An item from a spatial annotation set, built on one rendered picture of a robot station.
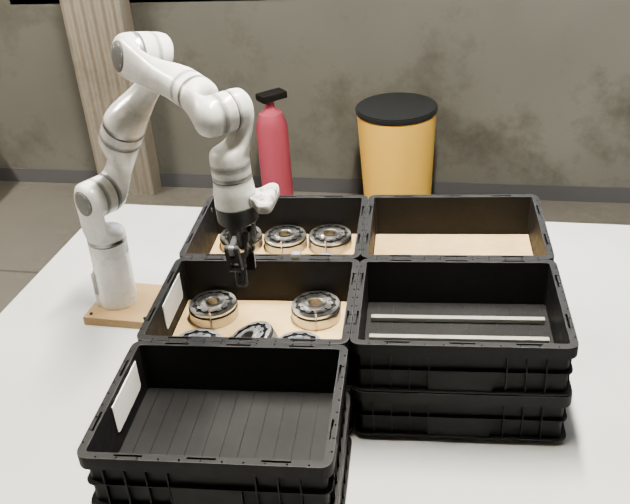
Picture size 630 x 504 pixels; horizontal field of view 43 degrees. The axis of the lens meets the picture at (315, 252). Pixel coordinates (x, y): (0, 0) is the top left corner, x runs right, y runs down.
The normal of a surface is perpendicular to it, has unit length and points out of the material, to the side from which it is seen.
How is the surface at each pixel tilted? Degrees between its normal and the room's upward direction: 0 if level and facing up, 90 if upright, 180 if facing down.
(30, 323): 0
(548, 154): 90
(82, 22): 90
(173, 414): 0
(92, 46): 90
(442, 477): 0
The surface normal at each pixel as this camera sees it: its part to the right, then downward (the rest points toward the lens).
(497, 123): -0.21, 0.51
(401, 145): 0.04, 0.55
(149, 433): -0.07, -0.86
